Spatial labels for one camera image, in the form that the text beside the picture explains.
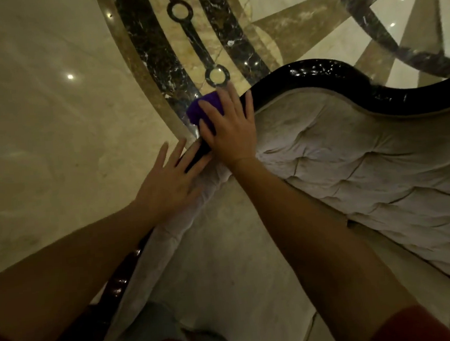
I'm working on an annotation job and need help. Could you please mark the person's right hand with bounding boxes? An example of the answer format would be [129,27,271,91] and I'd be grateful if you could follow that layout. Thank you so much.
[195,80,263,171]

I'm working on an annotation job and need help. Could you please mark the person's left hand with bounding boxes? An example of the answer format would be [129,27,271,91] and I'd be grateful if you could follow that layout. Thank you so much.
[128,135,218,224]

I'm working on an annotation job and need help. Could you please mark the purple cleaning cloth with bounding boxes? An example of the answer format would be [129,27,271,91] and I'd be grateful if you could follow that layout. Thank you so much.
[185,90,227,139]

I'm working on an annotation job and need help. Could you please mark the person's left forearm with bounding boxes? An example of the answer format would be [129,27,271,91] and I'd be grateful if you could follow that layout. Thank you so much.
[0,199,167,341]

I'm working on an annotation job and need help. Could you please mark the person's right forearm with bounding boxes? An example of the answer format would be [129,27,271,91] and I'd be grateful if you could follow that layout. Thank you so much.
[227,144,423,341]

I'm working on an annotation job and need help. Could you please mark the beige tufted sofa black frame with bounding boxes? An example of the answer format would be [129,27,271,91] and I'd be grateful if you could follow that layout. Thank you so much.
[28,47,450,341]

